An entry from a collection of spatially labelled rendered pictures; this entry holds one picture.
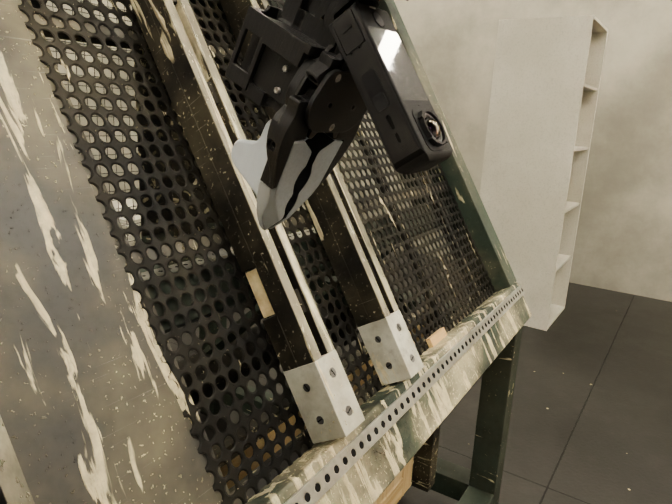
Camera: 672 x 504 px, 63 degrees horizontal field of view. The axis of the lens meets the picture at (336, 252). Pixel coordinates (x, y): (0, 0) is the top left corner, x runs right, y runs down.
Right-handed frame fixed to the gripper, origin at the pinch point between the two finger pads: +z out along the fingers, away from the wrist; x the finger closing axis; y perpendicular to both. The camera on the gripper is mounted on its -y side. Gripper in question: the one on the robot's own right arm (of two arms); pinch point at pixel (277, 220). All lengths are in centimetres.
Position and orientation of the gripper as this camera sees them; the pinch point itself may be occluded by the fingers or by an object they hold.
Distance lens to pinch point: 44.7
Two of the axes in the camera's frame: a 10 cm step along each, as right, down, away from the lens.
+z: -4.2, 7.8, 4.6
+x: -5.6, 1.8, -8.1
